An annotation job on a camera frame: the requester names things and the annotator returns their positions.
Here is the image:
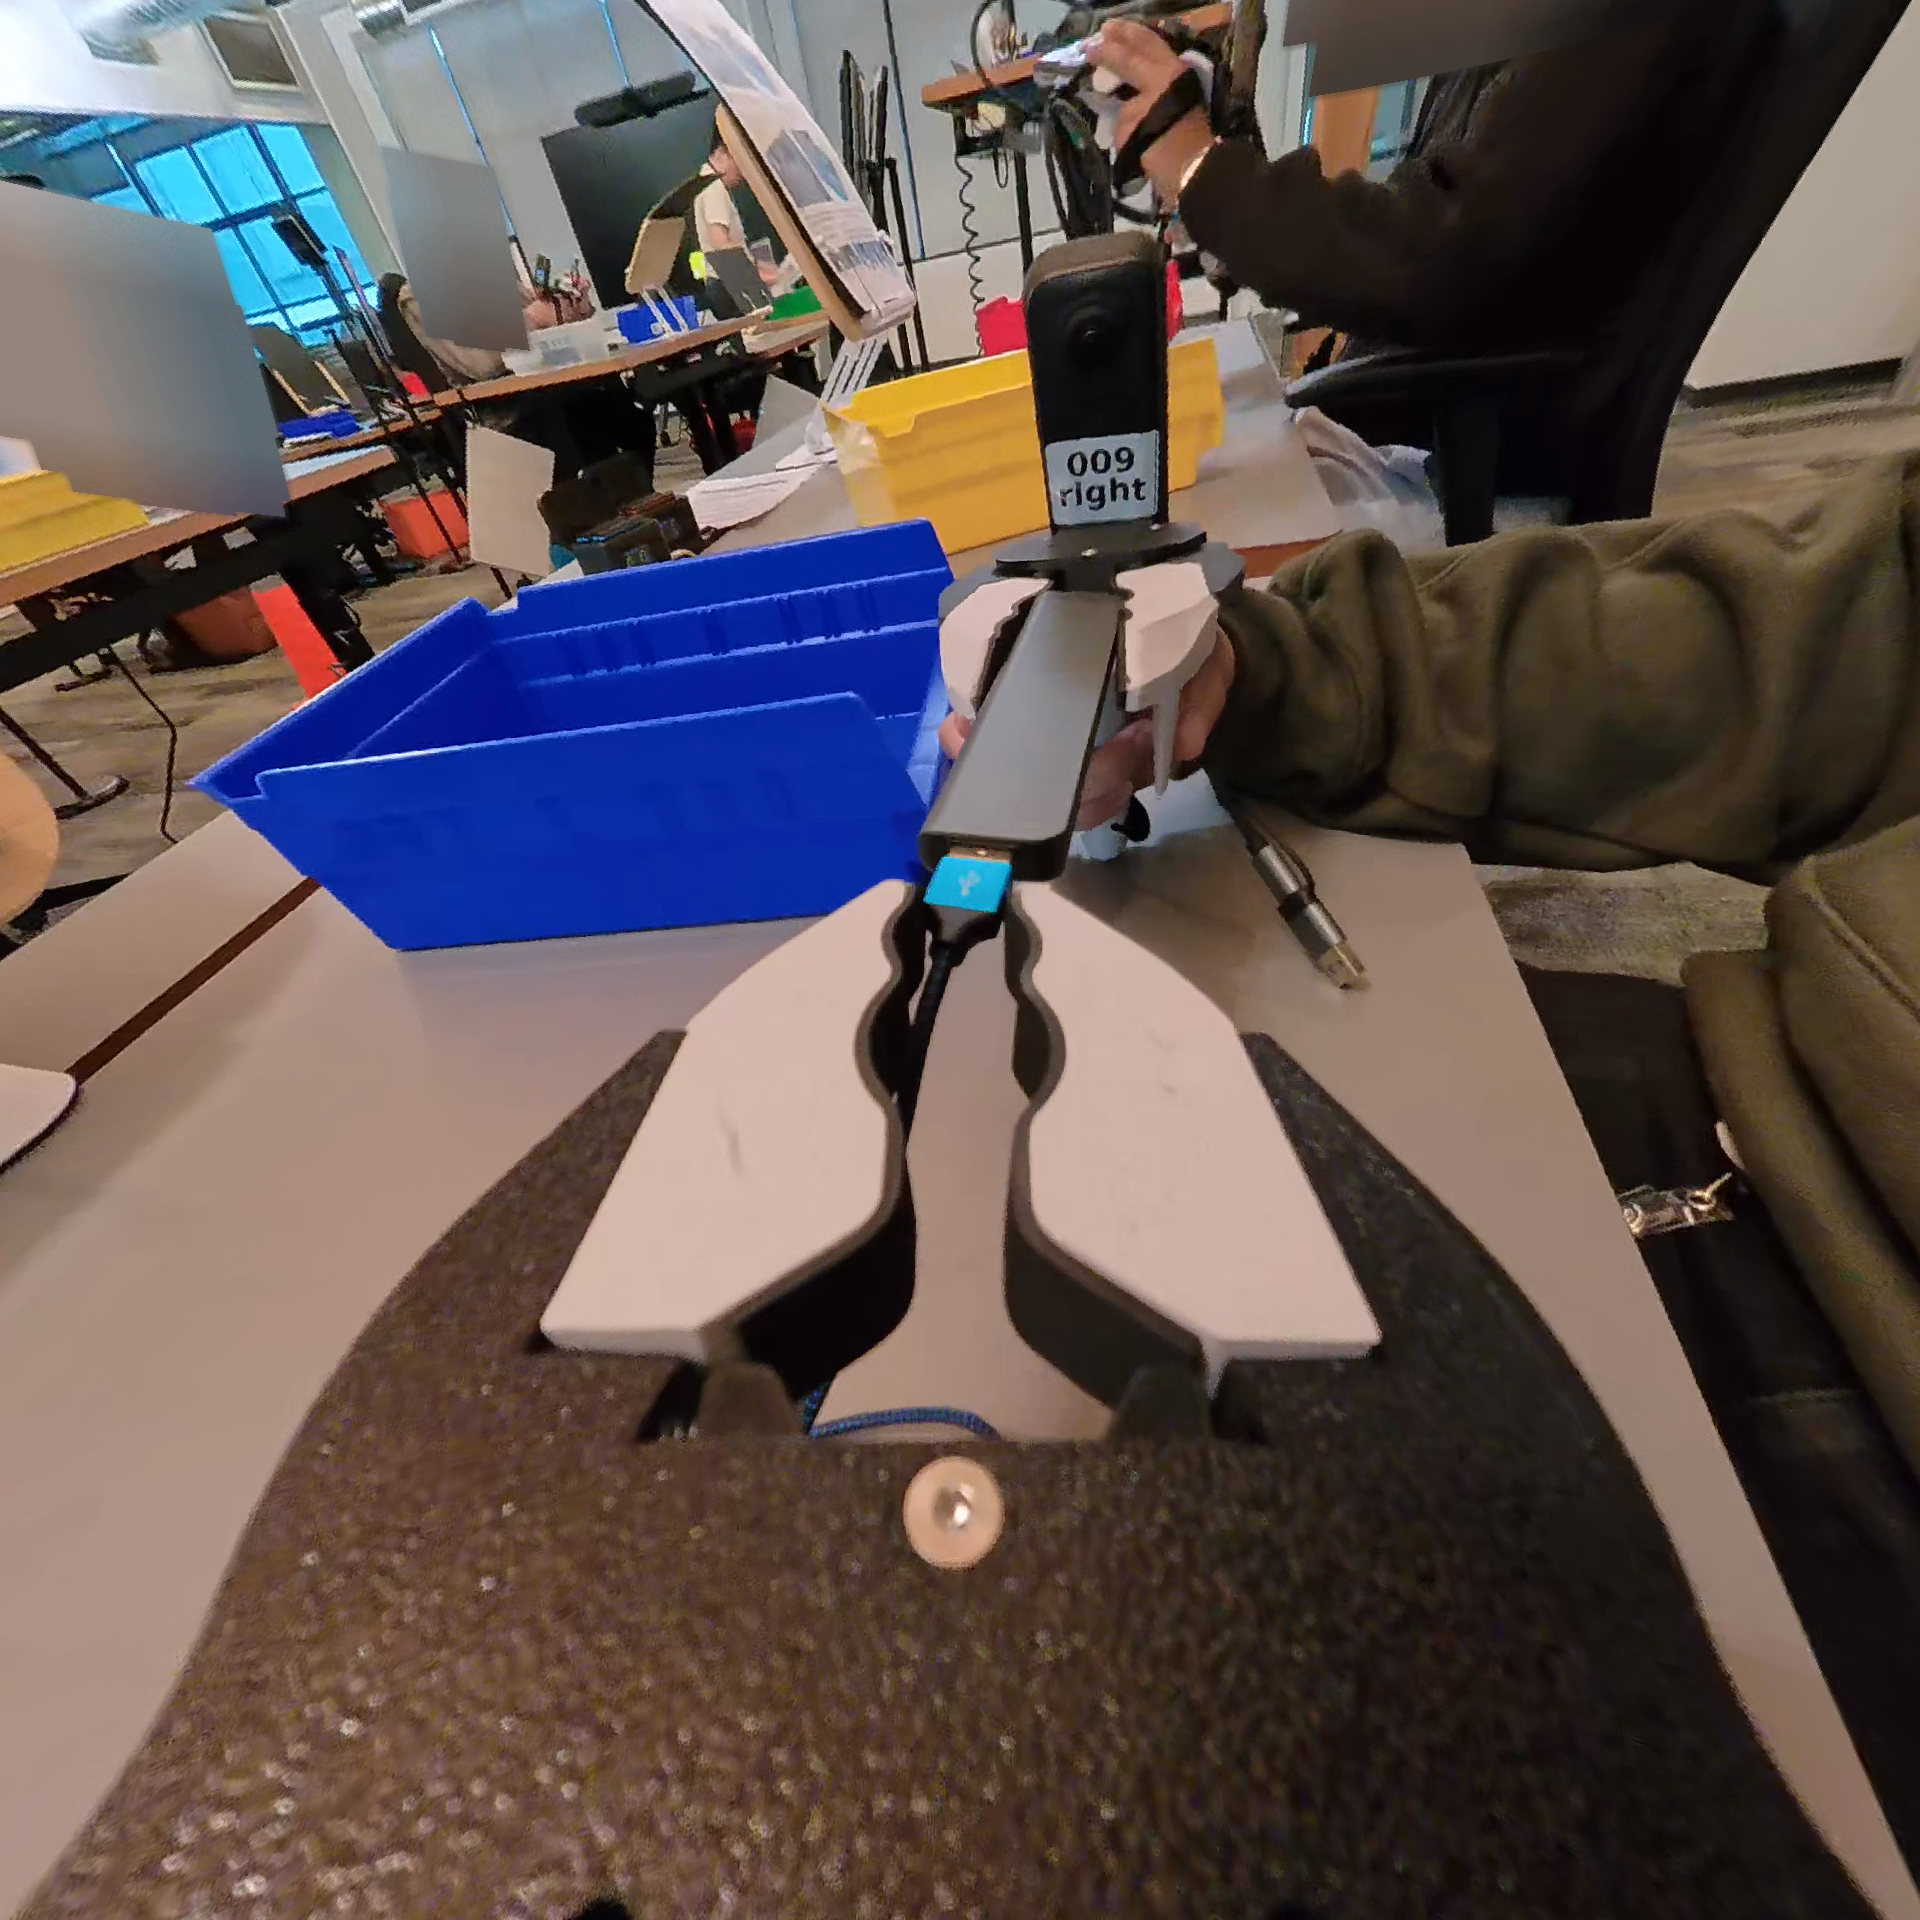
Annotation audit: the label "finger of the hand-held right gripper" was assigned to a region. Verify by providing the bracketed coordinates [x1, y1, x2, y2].
[938, 576, 1057, 749]
[1120, 562, 1224, 797]

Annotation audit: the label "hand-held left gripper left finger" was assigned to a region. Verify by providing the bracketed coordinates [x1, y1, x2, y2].
[538, 877, 924, 1377]

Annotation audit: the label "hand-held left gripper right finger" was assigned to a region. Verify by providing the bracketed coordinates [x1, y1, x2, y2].
[1002, 884, 1386, 1400]

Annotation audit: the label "black USB hub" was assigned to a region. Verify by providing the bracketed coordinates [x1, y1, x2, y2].
[920, 586, 1127, 884]

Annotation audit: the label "black braided cable blue plug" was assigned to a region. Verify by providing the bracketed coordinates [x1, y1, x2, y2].
[803, 848, 1012, 1444]

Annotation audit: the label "blue plastic bin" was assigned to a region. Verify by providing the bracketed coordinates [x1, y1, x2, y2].
[193, 518, 959, 953]

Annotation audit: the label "person's right forearm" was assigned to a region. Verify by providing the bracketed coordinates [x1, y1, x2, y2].
[1207, 449, 1920, 887]

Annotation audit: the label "wooden standing desk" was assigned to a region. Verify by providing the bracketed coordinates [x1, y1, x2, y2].
[921, 0, 1240, 278]

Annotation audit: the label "wooden-top long desk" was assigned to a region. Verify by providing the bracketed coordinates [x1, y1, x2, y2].
[435, 305, 831, 452]
[0, 440, 408, 692]

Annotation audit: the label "person's right hand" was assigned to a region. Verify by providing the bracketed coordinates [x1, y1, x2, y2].
[1075, 625, 1240, 826]

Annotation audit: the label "yellow plastic bin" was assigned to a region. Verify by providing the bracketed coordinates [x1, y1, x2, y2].
[823, 335, 1226, 558]
[0, 469, 154, 576]

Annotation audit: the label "white plastic bag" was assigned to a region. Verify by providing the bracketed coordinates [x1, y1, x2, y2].
[1290, 402, 1450, 529]

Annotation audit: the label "white paper sheets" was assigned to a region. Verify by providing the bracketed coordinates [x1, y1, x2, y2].
[688, 449, 841, 529]

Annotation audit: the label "black charger box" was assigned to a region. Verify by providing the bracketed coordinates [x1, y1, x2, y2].
[538, 449, 706, 577]

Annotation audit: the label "black monitor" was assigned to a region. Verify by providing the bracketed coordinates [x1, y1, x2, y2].
[539, 95, 725, 308]

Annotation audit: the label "person's green jacket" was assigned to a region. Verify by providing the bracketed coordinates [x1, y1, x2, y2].
[1681, 815, 1920, 1352]

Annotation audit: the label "orange traffic cone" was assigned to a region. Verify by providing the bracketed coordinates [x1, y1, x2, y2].
[251, 582, 349, 698]

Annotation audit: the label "black office chair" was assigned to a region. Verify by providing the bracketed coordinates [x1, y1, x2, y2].
[1287, 0, 1914, 544]

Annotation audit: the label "tan round seat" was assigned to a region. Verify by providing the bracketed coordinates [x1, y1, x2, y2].
[0, 754, 61, 927]

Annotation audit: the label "grey cable metal plug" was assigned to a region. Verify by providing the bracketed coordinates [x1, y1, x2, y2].
[1224, 794, 1370, 992]

